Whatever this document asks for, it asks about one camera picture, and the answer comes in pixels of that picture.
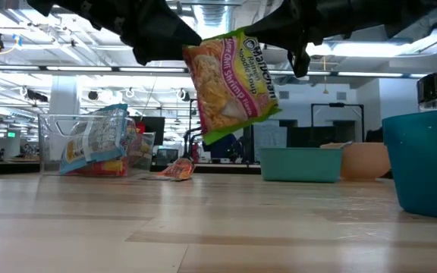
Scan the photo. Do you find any dark blue tray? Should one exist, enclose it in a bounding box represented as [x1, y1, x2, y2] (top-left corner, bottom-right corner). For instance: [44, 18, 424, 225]
[382, 108, 437, 222]

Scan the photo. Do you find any overhead light rail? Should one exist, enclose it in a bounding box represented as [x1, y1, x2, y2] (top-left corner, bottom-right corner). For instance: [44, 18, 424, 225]
[0, 63, 437, 80]

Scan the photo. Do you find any orange brown candy bag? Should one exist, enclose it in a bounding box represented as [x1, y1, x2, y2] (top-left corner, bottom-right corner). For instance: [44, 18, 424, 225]
[156, 157, 196, 182]

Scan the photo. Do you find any chicken ramen packet with green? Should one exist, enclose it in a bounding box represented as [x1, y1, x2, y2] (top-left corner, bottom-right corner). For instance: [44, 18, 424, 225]
[182, 28, 282, 146]

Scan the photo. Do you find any clear plastic container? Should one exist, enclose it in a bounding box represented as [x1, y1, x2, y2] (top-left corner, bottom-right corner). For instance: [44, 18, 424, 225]
[37, 112, 157, 178]

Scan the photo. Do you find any teal rectangular container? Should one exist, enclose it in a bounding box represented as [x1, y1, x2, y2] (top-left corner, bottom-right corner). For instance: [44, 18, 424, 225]
[259, 146, 344, 184]

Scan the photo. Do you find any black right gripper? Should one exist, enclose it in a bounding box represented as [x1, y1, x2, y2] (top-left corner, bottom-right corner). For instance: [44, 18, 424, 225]
[242, 0, 357, 80]

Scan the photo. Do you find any black background frame stand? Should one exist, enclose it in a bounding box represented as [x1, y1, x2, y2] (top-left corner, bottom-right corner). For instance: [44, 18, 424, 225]
[182, 97, 204, 160]
[310, 102, 365, 149]

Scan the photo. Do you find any large silver ventilation duct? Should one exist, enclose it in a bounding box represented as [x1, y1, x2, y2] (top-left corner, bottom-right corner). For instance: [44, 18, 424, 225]
[193, 3, 237, 39]

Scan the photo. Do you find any orange bowl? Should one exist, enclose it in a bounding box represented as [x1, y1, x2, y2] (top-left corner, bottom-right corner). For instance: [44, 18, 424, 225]
[319, 142, 392, 181]

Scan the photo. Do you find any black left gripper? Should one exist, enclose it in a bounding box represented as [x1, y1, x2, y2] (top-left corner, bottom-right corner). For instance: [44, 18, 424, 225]
[27, 0, 203, 66]

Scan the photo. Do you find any red and yellow ramen packet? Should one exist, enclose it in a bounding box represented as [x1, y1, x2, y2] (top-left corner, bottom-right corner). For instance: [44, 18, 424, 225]
[68, 157, 129, 177]

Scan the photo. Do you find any blue beef ramen packet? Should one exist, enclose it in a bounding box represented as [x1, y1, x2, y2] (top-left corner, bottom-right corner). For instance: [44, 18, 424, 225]
[58, 103, 129, 175]

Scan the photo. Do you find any person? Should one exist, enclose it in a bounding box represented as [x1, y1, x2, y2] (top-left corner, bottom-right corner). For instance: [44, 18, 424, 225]
[209, 133, 242, 160]

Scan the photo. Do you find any white pillar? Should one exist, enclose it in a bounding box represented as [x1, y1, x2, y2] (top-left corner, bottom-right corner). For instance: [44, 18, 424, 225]
[49, 75, 81, 117]

